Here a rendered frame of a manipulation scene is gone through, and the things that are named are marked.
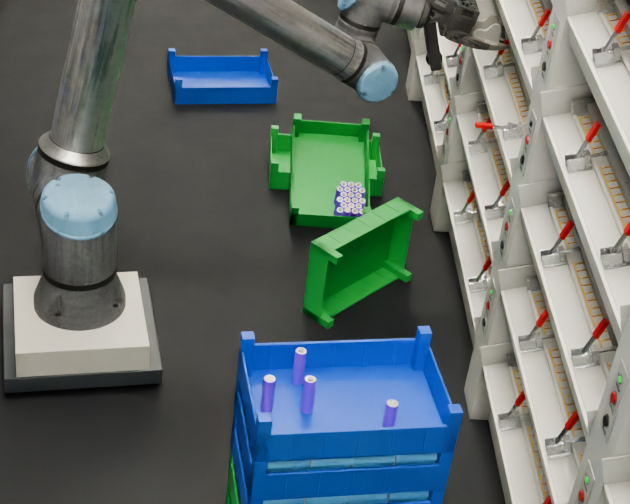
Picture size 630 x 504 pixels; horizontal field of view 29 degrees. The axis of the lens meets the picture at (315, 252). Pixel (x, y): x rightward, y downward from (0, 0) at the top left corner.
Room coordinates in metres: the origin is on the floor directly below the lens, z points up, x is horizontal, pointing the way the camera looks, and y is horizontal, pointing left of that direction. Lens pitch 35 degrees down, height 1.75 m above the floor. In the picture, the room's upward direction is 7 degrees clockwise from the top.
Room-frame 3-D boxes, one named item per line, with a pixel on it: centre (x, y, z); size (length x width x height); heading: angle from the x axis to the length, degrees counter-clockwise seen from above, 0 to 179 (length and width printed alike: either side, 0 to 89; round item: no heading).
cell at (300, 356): (1.45, 0.00, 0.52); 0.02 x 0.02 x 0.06
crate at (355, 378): (1.40, -0.07, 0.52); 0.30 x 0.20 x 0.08; 104
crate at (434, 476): (1.40, -0.07, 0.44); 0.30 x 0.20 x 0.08; 104
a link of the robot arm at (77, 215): (2.04, 0.48, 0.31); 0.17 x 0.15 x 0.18; 22
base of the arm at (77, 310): (2.03, 0.48, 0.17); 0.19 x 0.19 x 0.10
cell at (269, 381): (1.38, 0.04, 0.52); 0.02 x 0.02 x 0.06
